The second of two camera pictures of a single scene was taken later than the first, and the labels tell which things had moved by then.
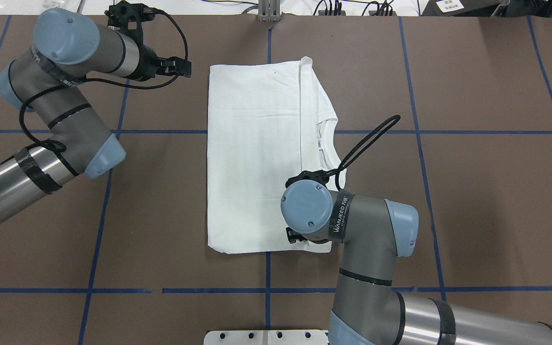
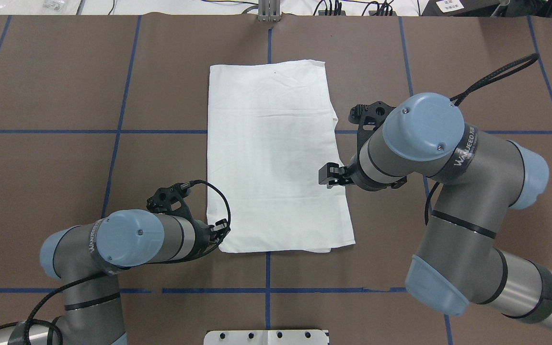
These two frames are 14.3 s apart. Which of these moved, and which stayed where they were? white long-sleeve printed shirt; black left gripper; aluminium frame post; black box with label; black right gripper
Moved: black left gripper; black right gripper
Stayed: white long-sleeve printed shirt; black box with label; aluminium frame post
